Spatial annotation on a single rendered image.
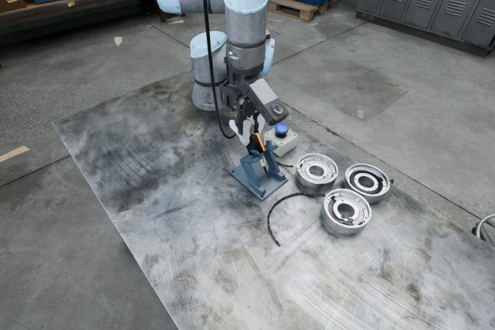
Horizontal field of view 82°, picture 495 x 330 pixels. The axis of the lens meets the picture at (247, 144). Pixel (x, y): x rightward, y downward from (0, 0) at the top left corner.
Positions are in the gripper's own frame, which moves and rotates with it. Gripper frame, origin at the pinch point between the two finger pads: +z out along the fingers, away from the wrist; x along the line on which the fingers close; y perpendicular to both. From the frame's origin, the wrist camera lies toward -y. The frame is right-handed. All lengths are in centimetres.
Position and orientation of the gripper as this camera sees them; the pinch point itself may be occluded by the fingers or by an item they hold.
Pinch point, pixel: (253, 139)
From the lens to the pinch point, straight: 70.5
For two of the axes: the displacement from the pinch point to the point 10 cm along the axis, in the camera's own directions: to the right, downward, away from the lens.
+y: -6.8, -5.0, 5.4
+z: 0.0, 7.3, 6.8
